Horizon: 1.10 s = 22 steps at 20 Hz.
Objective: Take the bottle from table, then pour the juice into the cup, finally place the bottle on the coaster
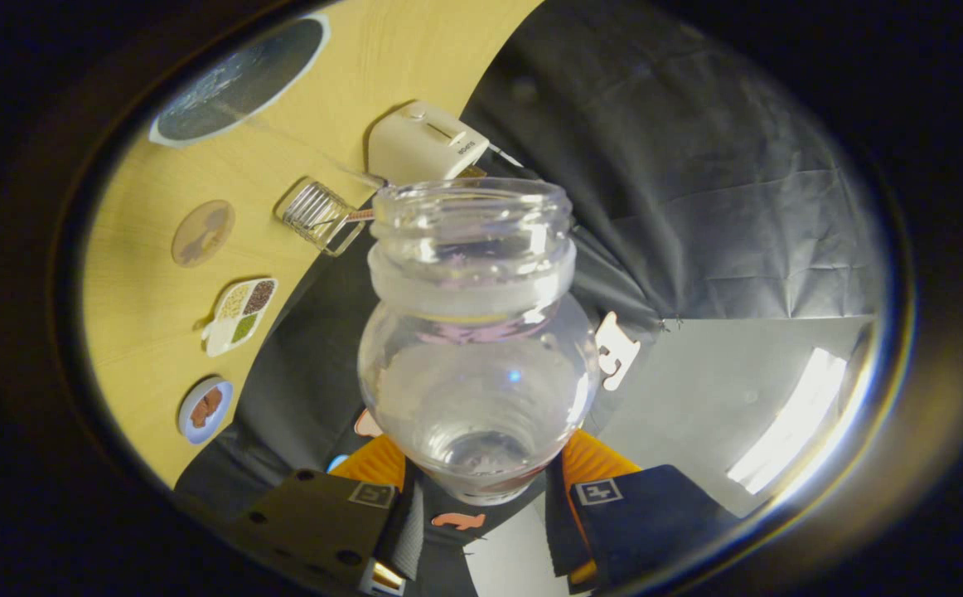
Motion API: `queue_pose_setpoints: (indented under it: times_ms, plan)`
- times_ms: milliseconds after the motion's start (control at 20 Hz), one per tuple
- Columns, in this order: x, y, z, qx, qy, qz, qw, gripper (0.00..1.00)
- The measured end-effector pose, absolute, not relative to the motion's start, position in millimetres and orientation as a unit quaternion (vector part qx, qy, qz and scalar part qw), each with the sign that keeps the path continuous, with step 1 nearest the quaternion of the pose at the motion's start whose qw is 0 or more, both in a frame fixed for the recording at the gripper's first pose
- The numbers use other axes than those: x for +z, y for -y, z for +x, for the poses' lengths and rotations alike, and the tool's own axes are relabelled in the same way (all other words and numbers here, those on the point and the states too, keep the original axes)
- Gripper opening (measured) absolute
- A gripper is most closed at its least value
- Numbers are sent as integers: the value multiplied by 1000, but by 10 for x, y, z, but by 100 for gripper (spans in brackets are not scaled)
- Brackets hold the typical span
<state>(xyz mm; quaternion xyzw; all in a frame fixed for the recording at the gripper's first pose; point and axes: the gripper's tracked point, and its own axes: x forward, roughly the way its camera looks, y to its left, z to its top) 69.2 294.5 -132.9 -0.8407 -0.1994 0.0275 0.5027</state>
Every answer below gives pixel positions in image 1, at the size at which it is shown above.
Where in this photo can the brown toast slice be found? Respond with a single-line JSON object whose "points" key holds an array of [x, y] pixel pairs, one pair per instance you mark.
{"points": [[471, 172]]}

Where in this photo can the brown meat piece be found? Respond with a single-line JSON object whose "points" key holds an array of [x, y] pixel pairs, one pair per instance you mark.
{"points": [[211, 398], [200, 416]]}

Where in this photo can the white divided bean dish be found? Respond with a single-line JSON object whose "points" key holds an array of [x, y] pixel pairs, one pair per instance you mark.
{"points": [[239, 317]]}

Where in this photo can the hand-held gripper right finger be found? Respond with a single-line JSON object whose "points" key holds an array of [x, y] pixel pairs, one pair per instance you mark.
{"points": [[655, 518]]}

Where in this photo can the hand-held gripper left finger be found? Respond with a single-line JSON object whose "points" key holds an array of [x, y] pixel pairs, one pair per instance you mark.
{"points": [[324, 518]]}

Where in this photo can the light blue plate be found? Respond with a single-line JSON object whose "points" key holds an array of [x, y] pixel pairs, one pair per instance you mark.
{"points": [[190, 427]]}

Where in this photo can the clear plastic juice bottle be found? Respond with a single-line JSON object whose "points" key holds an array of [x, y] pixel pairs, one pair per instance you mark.
{"points": [[481, 390]]}

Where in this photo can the striped straw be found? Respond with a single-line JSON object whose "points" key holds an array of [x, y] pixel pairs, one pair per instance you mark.
{"points": [[359, 215]]}

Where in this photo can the tall white cup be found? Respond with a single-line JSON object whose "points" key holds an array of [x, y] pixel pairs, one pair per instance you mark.
{"points": [[241, 79]]}

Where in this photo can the black backdrop cloth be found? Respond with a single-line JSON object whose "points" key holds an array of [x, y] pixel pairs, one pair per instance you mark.
{"points": [[655, 166]]}

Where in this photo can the light wooden table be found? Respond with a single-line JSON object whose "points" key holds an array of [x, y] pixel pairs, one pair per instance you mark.
{"points": [[142, 323]]}

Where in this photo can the white toaster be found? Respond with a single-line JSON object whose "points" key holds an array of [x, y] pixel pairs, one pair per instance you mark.
{"points": [[419, 148]]}

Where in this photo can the round cork coaster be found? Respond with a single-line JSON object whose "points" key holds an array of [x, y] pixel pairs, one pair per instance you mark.
{"points": [[203, 233]]}

